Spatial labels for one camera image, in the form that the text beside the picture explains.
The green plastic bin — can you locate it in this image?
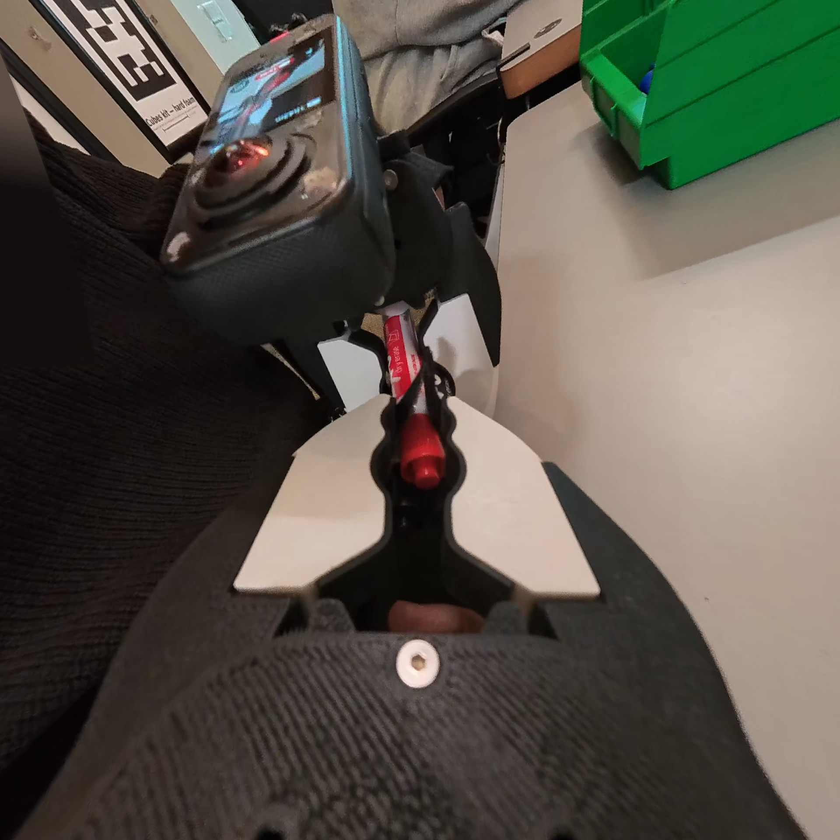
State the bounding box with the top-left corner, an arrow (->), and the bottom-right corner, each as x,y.
579,0 -> 840,191

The black and white tag sign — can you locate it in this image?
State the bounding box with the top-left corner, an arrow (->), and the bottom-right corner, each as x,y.
33,0 -> 212,164

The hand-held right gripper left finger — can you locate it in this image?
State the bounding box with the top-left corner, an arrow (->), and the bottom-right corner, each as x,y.
233,394 -> 398,601

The person's black clothing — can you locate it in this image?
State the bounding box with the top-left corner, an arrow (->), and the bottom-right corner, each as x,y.
0,125 -> 336,788

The person's right hand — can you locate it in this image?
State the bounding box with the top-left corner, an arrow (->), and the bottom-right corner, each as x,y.
387,600 -> 484,635

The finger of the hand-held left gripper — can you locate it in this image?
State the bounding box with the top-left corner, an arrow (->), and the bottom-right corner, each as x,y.
317,331 -> 396,416
423,292 -> 501,414

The red dry erase marker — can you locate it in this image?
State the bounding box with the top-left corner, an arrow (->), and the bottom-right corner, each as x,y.
382,311 -> 448,490

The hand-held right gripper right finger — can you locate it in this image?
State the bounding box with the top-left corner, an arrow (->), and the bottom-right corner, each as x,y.
446,397 -> 601,601

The grey desk with wooden edge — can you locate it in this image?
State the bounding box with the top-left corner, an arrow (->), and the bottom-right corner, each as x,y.
495,0 -> 585,101
486,79 -> 840,840

